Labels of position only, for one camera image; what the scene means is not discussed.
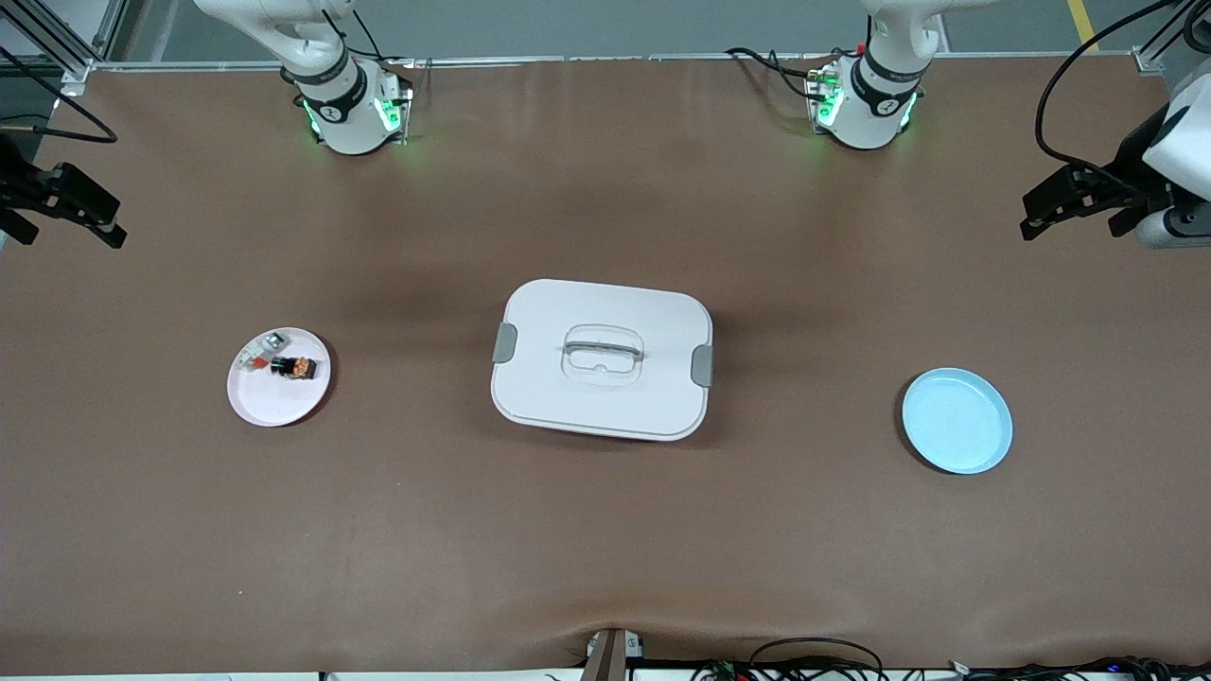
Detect light blue round plate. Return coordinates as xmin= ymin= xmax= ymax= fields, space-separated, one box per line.
xmin=902 ymin=367 xmax=1014 ymax=476

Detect pink round plate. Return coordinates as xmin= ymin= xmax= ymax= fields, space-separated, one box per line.
xmin=227 ymin=327 xmax=333 ymax=428

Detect white lidded storage box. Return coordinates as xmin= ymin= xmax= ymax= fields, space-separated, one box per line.
xmin=490 ymin=278 xmax=714 ymax=443

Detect brown table mat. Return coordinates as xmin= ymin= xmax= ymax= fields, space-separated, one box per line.
xmin=0 ymin=55 xmax=1211 ymax=674

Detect aluminium frame profile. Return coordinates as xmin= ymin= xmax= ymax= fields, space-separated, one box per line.
xmin=0 ymin=0 xmax=129 ymax=86
xmin=1133 ymin=0 xmax=1211 ymax=75

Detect white circuit breaker switch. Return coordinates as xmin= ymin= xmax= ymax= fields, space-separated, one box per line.
xmin=237 ymin=331 xmax=290 ymax=373

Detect black left arm base cables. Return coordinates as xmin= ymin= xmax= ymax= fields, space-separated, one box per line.
xmin=727 ymin=45 xmax=835 ymax=101

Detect black arm base cables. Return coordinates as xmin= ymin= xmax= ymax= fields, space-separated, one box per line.
xmin=345 ymin=9 xmax=417 ymax=69
xmin=727 ymin=45 xmax=835 ymax=101

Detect black right arm base cables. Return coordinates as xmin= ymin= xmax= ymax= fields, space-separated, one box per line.
xmin=345 ymin=9 xmax=417 ymax=69

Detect tangled black cable bundle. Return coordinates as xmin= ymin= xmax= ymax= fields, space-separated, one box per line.
xmin=946 ymin=655 xmax=1211 ymax=681

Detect silver table edge rail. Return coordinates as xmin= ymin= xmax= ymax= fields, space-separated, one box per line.
xmin=90 ymin=52 xmax=1136 ymax=70

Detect white box lid handle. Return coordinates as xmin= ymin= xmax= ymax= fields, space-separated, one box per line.
xmin=562 ymin=325 xmax=645 ymax=379

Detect black cable loop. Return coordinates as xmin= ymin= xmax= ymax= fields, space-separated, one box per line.
xmin=747 ymin=637 xmax=886 ymax=681

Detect brown camera mounting post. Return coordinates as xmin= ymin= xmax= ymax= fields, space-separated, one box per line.
xmin=580 ymin=628 xmax=646 ymax=681

